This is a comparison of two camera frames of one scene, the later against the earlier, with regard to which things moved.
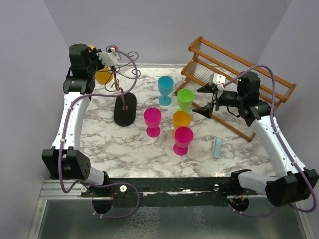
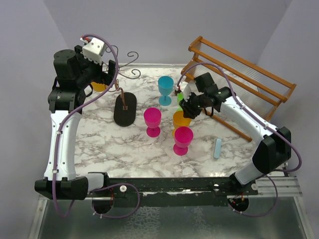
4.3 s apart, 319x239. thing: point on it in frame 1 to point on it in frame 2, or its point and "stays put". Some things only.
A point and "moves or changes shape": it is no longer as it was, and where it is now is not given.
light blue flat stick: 217,149 stays put
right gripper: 207,110 to 188,111
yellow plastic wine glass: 104,75 moves or changes shape
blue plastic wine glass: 165,86 stays put
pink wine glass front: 183,136 stays put
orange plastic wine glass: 182,118 stays put
